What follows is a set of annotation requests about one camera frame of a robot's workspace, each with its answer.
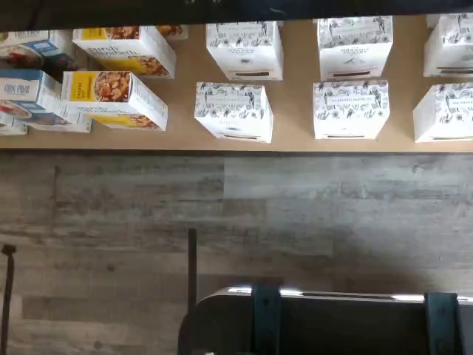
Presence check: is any light wood shelf board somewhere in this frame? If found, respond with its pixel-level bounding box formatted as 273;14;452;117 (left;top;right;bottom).
0;14;473;153

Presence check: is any black pole with foot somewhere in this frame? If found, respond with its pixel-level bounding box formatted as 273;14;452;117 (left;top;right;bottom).
0;244;18;355

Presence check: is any black and white bin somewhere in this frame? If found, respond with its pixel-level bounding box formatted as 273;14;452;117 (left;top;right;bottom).
177;283;473;355

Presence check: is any yellow white granola box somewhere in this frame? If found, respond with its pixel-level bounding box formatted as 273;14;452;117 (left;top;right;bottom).
71;25;177;80
156;24;190;40
60;70;169;132

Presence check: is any white floral print box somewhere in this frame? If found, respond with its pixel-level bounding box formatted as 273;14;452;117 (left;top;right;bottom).
312;80;390;141
194;81;275;144
412;83;473;143
205;20;285;82
316;16;394;82
423;13;473;78

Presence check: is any teal strap on bin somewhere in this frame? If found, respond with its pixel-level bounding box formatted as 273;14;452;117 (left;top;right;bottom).
252;283;282;355
423;291;460;355

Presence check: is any black metal shelf frame bar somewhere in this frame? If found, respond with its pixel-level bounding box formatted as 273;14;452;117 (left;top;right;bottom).
0;0;473;33

